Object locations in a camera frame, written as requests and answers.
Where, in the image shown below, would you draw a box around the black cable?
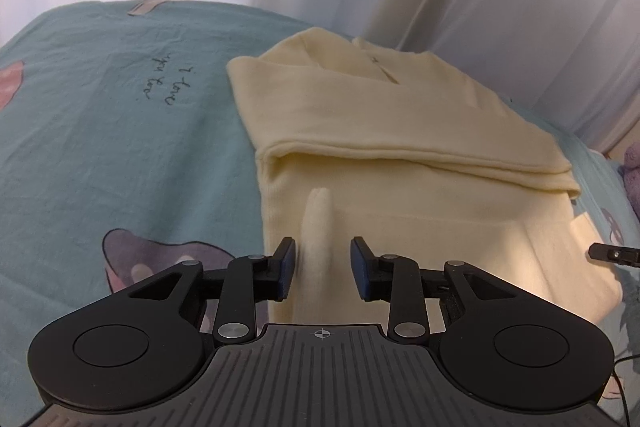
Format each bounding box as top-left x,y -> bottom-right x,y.
612,353 -> 640,427

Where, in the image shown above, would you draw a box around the purple plush toy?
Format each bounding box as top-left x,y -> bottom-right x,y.
622,141 -> 640,195

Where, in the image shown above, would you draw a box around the cream knit sweater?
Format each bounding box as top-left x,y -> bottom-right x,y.
227,28 -> 623,324

